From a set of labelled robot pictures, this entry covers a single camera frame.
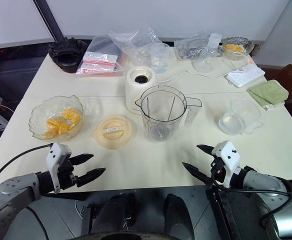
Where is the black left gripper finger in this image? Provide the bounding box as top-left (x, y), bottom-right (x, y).
top-left (76, 167), bottom-right (106, 188)
top-left (72, 153), bottom-right (95, 166)

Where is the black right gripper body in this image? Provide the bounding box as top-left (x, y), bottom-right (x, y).
top-left (205, 153), bottom-right (226, 187)

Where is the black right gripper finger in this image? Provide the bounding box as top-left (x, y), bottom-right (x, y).
top-left (196, 144), bottom-right (216, 158)
top-left (182, 162), bottom-right (212, 187)

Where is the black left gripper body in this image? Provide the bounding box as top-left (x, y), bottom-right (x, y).
top-left (57, 156), bottom-right (79, 191)

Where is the yellow round lid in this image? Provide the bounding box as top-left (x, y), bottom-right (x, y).
top-left (92, 114), bottom-right (135, 150)

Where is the clear plastic measuring jug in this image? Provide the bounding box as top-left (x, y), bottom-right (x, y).
top-left (135, 85), bottom-right (202, 143)

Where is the white blender base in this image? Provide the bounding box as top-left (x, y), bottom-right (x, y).
top-left (125, 66), bottom-right (159, 115)

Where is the wavy clear glass bowl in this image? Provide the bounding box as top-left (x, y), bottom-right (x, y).
top-left (28, 94), bottom-right (85, 140)

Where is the green folded cloth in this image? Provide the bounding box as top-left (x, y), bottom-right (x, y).
top-left (247, 79), bottom-right (290, 111)

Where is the clear plastic cup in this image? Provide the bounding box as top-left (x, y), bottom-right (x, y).
top-left (191, 52), bottom-right (219, 74)

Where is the zip bag with pink packets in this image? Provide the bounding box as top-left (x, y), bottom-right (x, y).
top-left (76, 36), bottom-right (127, 77)

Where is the plastic bag with silver contents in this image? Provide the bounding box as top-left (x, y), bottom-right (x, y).
top-left (173, 36), bottom-right (212, 61)

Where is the clear beaker with water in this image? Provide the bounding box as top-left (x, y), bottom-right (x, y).
top-left (148, 42), bottom-right (172, 74)

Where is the glass bowl with orange pieces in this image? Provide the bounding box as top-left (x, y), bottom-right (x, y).
top-left (221, 37), bottom-right (256, 61)

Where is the clear plastic bottle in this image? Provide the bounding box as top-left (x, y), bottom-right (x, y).
top-left (207, 33), bottom-right (223, 55)

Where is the crumpled clear plastic bag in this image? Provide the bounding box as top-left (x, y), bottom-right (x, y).
top-left (107, 27), bottom-right (163, 66)

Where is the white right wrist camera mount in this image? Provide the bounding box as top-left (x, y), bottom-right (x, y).
top-left (210, 140), bottom-right (241, 188)

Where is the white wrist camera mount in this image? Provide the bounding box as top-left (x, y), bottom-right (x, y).
top-left (210, 140), bottom-right (241, 188)
top-left (45, 142), bottom-right (72, 195)

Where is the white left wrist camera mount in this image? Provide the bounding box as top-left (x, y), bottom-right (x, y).
top-left (45, 142), bottom-right (72, 195)

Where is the black table frame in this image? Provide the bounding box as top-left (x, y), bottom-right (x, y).
top-left (205, 186), bottom-right (238, 240)

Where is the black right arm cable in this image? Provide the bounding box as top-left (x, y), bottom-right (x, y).
top-left (209, 169), bottom-right (292, 227)

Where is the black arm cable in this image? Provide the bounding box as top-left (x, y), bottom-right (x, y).
top-left (209, 169), bottom-right (292, 227)
top-left (0, 143), bottom-right (54, 195)

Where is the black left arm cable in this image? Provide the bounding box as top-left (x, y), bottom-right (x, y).
top-left (0, 143), bottom-right (54, 195)

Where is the dark slanted post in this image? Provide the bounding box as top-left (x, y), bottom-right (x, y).
top-left (32, 0), bottom-right (65, 43)

